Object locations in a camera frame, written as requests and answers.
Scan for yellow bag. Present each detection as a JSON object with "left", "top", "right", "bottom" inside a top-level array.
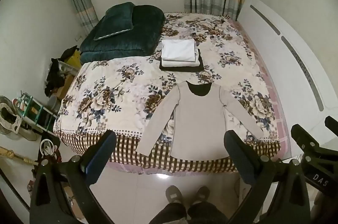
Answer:
[{"left": 65, "top": 51, "right": 82, "bottom": 68}]

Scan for white coiled cable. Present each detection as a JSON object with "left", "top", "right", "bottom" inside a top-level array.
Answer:
[{"left": 40, "top": 139, "right": 61, "bottom": 157}]

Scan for straw broom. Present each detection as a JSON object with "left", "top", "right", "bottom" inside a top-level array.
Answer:
[{"left": 0, "top": 146, "right": 39, "bottom": 166}]

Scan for cardboard box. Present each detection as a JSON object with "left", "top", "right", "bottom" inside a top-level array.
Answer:
[{"left": 54, "top": 73, "right": 76, "bottom": 100}]

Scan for green shelf rack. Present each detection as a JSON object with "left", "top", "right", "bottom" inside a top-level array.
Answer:
[{"left": 13, "top": 92, "right": 58, "bottom": 132}]

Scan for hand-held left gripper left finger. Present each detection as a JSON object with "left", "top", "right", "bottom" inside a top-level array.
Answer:
[{"left": 29, "top": 130, "right": 117, "bottom": 224}]

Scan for black folded cloth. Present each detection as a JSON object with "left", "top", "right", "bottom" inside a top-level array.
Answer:
[{"left": 159, "top": 53, "right": 203, "bottom": 72}]

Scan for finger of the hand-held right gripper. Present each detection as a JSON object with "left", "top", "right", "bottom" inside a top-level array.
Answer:
[
  {"left": 324, "top": 115, "right": 338, "bottom": 137},
  {"left": 290, "top": 124, "right": 321, "bottom": 155}
]

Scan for dark green pillow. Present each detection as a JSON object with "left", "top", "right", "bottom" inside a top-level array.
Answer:
[{"left": 94, "top": 2, "right": 135, "bottom": 41}]

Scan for person's dark trouser legs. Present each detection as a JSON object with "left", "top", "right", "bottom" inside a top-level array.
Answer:
[{"left": 148, "top": 201, "right": 231, "bottom": 224}]

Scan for person's shoe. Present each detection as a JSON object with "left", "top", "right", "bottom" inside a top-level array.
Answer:
[
  {"left": 165, "top": 185, "right": 183, "bottom": 205},
  {"left": 194, "top": 186, "right": 211, "bottom": 204}
]

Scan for white bed headboard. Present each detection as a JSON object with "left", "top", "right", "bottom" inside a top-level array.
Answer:
[{"left": 236, "top": 0, "right": 338, "bottom": 161}]

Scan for person's right shoe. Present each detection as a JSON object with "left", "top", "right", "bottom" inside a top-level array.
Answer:
[{"left": 194, "top": 186, "right": 211, "bottom": 204}]

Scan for dark green quilt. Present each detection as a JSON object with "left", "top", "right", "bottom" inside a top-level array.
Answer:
[{"left": 80, "top": 4, "right": 165, "bottom": 64}]

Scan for white folded cloth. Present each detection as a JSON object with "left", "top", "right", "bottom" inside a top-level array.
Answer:
[{"left": 161, "top": 39, "right": 196, "bottom": 61}]

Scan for standing fan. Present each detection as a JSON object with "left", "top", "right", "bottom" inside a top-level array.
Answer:
[{"left": 0, "top": 95, "right": 37, "bottom": 142}]

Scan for person's left shoe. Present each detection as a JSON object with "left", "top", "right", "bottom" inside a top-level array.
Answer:
[{"left": 165, "top": 185, "right": 183, "bottom": 205}]

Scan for black clothing heap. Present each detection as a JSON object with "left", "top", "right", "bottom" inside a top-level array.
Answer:
[{"left": 44, "top": 45, "right": 80, "bottom": 98}]

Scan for beige long-sleeve shirt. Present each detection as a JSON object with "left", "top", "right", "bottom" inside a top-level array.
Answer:
[{"left": 135, "top": 81, "right": 264, "bottom": 161}]

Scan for floral blanket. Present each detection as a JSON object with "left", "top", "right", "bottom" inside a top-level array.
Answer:
[{"left": 53, "top": 11, "right": 281, "bottom": 174}]

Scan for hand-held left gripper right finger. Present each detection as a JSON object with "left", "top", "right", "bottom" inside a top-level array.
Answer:
[{"left": 224, "top": 130, "right": 311, "bottom": 224}]

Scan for cream folded cloth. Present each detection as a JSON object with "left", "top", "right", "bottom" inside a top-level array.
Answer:
[{"left": 161, "top": 49, "right": 200, "bottom": 67}]

